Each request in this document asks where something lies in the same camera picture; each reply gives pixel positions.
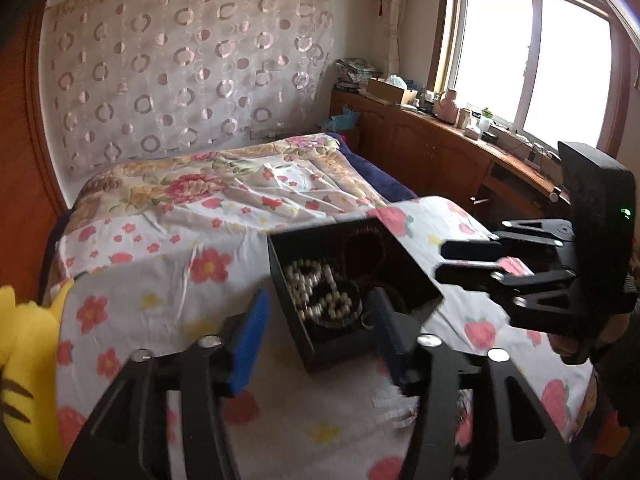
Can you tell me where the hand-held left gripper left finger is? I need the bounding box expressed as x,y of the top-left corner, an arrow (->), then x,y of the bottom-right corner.
59,289 -> 271,480

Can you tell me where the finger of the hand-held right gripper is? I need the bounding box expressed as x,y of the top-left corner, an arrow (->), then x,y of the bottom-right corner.
434,265 -> 583,332
440,217 -> 577,262

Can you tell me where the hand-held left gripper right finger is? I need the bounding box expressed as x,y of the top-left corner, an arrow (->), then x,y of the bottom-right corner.
367,287 -> 581,480

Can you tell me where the black jewelry box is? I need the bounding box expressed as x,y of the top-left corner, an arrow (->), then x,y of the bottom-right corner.
266,217 -> 445,373

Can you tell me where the white pearl necklace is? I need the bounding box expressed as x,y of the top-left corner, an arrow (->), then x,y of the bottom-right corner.
285,258 -> 354,322

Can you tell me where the strawberry print bedsheet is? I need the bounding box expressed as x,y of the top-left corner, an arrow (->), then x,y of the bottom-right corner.
52,195 -> 598,480

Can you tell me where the long wooden cabinet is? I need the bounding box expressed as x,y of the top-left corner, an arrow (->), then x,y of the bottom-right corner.
330,87 -> 576,221

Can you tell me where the floral quilt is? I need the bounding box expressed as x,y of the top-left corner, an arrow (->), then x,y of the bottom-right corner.
55,132 -> 391,242

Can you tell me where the dark blue blanket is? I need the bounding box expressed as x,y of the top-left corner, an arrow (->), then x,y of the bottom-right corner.
325,132 -> 419,206

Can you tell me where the open cardboard box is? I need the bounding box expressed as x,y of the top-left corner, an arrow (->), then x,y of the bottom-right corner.
366,77 -> 418,106

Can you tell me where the teal plastic bag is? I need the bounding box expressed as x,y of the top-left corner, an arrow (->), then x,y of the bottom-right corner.
320,105 -> 362,134

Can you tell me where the yellow plush toy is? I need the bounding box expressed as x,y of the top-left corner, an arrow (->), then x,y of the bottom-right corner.
0,280 -> 76,480

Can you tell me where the pile of newspapers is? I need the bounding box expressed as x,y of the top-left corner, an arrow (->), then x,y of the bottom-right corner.
335,57 -> 381,94

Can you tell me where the beige window curtain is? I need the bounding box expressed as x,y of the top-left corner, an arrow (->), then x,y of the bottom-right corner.
370,0 -> 408,78

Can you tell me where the circle pattern sheer cloth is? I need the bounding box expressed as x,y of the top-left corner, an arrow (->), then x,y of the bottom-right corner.
47,0 -> 336,177

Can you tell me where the brown wooden wardrobe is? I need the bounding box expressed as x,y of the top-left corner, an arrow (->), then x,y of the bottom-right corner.
0,10 -> 68,301

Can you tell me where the wooden frame window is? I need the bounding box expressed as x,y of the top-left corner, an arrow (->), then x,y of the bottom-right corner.
427,0 -> 636,161

